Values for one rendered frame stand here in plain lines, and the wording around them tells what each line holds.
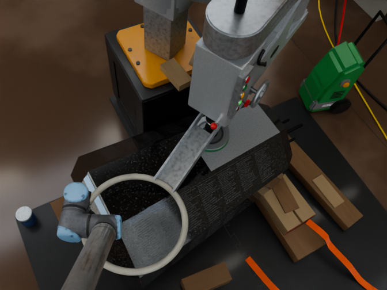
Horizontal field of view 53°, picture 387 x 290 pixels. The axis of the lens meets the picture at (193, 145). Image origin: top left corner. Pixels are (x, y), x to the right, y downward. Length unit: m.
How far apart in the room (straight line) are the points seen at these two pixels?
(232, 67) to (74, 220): 0.82
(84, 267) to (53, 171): 1.85
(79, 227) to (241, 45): 0.88
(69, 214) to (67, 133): 1.66
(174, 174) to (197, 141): 0.20
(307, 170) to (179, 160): 1.34
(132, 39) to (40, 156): 1.14
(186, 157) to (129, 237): 0.48
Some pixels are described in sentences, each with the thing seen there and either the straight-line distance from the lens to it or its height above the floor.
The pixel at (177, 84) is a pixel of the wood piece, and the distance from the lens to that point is 2.29.
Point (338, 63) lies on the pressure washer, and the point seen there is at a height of 0.51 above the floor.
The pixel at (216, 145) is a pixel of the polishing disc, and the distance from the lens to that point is 2.08.
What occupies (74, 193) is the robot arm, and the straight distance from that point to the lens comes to 1.54.
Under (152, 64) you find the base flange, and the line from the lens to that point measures 2.44.
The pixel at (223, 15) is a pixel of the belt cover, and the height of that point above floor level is 1.67.
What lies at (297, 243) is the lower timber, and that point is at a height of 0.11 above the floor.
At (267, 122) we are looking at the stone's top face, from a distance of 2.25.
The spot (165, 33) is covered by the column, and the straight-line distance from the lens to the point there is 2.30.
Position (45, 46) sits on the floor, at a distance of 3.71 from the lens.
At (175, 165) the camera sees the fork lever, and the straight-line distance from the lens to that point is 1.92.
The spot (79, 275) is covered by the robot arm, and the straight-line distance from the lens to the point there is 1.17.
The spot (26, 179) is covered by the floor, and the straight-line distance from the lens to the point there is 3.02.
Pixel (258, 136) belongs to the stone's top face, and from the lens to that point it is 2.19.
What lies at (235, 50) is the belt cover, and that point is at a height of 1.60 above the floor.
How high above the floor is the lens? 2.62
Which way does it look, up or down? 60 degrees down
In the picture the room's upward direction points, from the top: 10 degrees clockwise
